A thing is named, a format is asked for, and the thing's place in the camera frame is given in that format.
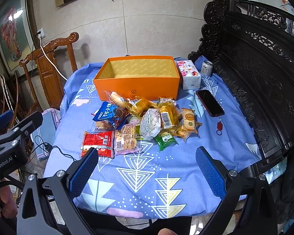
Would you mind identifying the yellow barcode snack packet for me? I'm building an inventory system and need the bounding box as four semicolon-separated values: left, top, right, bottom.
157;97;179;129

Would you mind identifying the black smartphone red case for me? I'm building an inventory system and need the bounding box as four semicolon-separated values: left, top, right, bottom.
196;90;225;117

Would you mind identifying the black cable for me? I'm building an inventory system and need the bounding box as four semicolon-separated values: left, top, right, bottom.
33;135;78;164

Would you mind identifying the white beverage can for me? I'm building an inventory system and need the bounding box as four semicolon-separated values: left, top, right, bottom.
201;60;213;77

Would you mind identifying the wall power outlet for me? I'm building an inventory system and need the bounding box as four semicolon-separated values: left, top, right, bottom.
37;28;45;39

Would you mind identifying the carved wooden chair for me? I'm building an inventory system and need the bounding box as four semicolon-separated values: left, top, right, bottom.
19;32;79;111

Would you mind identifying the blue snack packet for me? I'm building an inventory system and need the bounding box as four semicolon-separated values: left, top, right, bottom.
93;101;128;128

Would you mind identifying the red flower framed painting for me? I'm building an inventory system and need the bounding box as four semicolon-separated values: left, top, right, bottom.
0;0;34;75

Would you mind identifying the floral tissue pack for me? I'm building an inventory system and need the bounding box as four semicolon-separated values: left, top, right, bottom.
176;60;201;90

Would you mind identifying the white charging cable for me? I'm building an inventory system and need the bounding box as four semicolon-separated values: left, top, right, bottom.
37;32;69;82

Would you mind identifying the clear white candy bag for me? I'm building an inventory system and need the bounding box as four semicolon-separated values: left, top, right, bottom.
140;108;161;141

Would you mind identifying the pink round cracker pack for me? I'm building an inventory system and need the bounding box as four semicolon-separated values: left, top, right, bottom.
113;124;139;155

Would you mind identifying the orange label biscuit pack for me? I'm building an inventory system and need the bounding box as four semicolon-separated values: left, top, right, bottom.
174;108;202;142

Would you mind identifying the red key fob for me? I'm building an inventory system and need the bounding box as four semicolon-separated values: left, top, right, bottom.
216;118;223;136

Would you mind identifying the green small snack packet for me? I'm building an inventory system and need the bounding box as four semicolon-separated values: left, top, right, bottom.
154;130;177;151

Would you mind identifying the yellow cake packet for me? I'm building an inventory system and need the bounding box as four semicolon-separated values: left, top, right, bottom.
128;96;154;117

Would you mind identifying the blue patterned tablecloth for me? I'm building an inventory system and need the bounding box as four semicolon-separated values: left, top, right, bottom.
44;63;261;219

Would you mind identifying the red snack packet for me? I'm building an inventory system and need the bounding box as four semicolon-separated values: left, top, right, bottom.
80;130;115;159

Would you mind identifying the person's left hand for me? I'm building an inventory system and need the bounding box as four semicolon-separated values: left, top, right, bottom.
0;186;18;219

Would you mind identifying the orange cardboard box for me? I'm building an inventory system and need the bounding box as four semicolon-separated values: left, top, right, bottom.
93;56;180;101

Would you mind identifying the clear bread roll packet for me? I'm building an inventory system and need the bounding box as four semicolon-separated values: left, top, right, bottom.
105;91;130;109

